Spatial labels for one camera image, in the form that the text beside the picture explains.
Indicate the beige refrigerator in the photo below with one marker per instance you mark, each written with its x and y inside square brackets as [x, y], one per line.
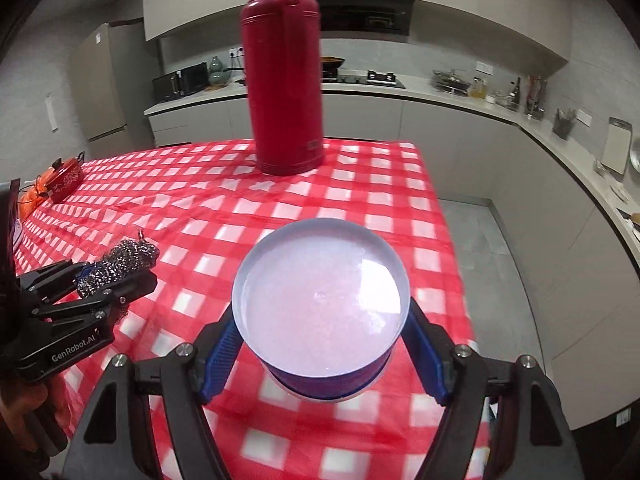
[111, 78]

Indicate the gas stove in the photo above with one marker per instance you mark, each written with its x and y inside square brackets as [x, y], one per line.
[371, 78]

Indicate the steel wool scrubber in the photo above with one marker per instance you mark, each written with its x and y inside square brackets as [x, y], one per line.
[126, 258]

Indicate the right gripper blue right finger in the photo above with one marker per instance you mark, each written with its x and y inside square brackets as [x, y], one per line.
[428, 345]

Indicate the red checkered tablecloth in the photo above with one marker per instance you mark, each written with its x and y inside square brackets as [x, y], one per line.
[205, 206]

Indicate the green ceramic vase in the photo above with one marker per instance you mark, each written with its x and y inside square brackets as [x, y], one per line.
[218, 73]

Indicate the person left hand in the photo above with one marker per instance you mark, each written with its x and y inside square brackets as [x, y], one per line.
[20, 451]

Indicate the red thermos flask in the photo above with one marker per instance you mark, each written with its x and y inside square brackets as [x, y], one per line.
[281, 42]

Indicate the blue round bowl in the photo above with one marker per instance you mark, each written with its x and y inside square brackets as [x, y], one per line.
[321, 303]

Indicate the black microwave oven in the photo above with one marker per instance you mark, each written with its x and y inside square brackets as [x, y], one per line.
[176, 85]

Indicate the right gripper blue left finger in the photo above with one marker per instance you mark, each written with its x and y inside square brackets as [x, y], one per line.
[219, 344]

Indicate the black range hood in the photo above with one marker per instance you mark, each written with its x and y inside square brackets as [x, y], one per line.
[366, 19]

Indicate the orange plastic bag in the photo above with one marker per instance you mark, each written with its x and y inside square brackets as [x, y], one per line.
[35, 195]

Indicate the wok on stove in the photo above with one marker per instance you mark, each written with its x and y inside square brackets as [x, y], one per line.
[330, 66]

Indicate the black utensil holder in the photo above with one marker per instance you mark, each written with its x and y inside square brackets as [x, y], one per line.
[563, 122]

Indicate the white cutting board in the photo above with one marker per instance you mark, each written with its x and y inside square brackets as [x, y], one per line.
[617, 146]

